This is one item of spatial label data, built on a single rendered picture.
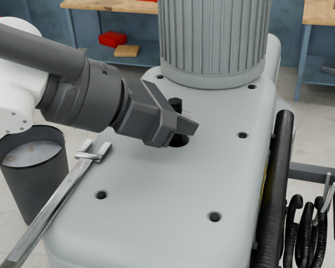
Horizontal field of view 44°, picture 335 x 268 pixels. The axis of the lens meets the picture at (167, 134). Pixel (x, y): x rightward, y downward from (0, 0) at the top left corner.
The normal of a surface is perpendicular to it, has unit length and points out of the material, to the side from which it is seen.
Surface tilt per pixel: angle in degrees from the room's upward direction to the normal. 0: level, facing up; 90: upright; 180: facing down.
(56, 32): 90
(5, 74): 34
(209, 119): 0
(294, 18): 90
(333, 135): 0
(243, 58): 90
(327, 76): 0
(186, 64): 90
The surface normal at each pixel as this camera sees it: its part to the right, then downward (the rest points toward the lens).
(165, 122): 0.56, -0.21
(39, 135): 0.04, 0.52
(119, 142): -0.04, -0.81
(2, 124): 0.04, 0.90
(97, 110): 0.39, 0.46
